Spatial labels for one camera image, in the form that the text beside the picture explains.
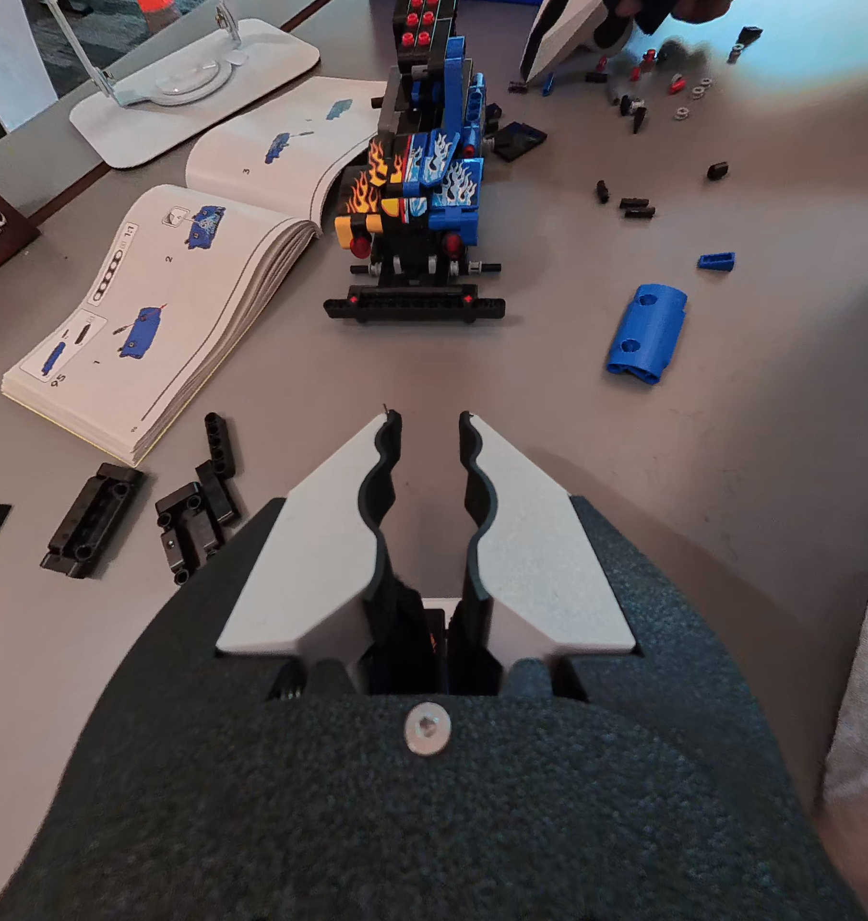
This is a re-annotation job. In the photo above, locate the blue black lego truck model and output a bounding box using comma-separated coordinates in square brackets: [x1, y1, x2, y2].
[323, 0, 507, 326]

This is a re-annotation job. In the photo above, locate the black lego beam assembly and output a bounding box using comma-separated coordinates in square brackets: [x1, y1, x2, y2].
[155, 412, 244, 587]

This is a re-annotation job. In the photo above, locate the white book stand wooden board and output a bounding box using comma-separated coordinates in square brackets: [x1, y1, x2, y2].
[45, 0, 321, 171]

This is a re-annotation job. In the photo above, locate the lego instruction booklet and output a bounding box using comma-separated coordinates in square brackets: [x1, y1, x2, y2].
[2, 75, 392, 467]

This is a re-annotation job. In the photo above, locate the black smooth lego plate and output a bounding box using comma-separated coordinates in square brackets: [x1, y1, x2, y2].
[490, 121, 548, 163]

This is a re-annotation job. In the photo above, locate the black lego panel piece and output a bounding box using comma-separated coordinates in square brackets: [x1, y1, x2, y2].
[40, 462, 147, 579]

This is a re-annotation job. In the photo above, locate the blue curved lego panel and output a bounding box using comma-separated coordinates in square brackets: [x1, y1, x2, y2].
[605, 284, 689, 386]

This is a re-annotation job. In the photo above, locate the scatter of black lego pins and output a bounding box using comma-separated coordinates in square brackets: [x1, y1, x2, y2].
[508, 25, 764, 220]

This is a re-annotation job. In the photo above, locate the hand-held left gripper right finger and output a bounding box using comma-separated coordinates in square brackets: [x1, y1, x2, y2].
[448, 410, 638, 696]

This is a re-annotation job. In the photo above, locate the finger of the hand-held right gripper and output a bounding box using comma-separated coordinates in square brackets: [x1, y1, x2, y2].
[519, 0, 609, 82]
[594, 0, 674, 53]

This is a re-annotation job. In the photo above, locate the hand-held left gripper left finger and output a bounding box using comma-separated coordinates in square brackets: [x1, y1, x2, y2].
[214, 410, 428, 696]

